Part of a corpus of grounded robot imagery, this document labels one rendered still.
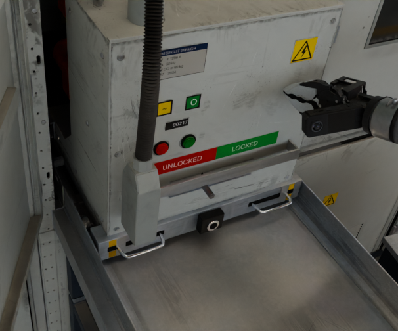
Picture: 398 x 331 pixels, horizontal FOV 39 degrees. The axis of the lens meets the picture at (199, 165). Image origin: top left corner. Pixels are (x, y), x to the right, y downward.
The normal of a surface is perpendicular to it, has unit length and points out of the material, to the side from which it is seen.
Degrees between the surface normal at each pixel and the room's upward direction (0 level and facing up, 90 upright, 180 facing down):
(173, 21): 0
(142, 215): 90
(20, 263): 0
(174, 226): 90
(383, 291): 90
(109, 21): 0
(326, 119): 79
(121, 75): 90
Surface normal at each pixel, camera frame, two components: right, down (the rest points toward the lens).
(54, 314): 0.47, 0.62
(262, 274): 0.11, -0.75
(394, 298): -0.88, 0.24
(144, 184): 0.47, 0.18
